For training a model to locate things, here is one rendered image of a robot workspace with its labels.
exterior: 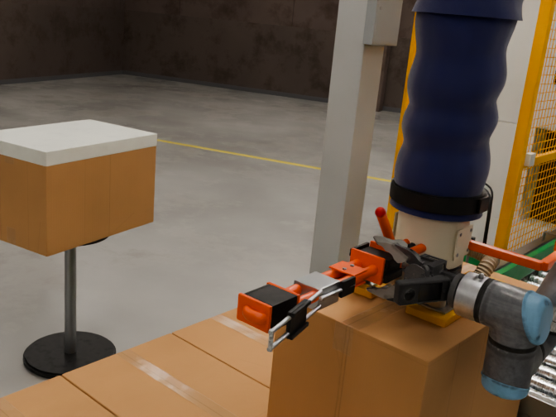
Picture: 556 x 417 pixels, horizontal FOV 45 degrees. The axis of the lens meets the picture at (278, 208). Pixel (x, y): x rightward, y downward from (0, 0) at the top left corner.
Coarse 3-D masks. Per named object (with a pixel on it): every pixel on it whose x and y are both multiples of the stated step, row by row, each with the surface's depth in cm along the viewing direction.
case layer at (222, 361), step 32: (224, 320) 229; (128, 352) 202; (160, 352) 204; (192, 352) 206; (224, 352) 207; (256, 352) 209; (64, 384) 183; (96, 384) 184; (128, 384) 186; (160, 384) 187; (192, 384) 189; (224, 384) 190; (256, 384) 192; (0, 416) 167; (32, 416) 168; (64, 416) 169; (96, 416) 170; (128, 416) 172; (160, 416) 173; (192, 416) 174; (224, 416) 175; (256, 416) 177
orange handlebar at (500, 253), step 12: (408, 240) 157; (420, 252) 154; (480, 252) 159; (492, 252) 157; (504, 252) 155; (336, 264) 137; (348, 264) 138; (360, 264) 141; (528, 264) 152; (540, 264) 150; (552, 264) 152; (336, 276) 135; (348, 276) 132; (360, 276) 134; (288, 288) 124; (300, 288) 126; (300, 300) 120; (252, 312) 114
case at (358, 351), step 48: (528, 288) 173; (336, 336) 146; (384, 336) 140; (432, 336) 142; (480, 336) 148; (288, 384) 158; (336, 384) 148; (384, 384) 139; (432, 384) 135; (480, 384) 156
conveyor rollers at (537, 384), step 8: (536, 272) 303; (544, 272) 302; (528, 280) 290; (536, 280) 294; (552, 352) 230; (544, 360) 223; (552, 360) 222; (544, 368) 215; (552, 368) 215; (536, 376) 209; (544, 376) 214; (552, 376) 213; (536, 384) 207; (544, 384) 206; (552, 384) 206; (536, 392) 200; (544, 392) 206; (552, 392) 204
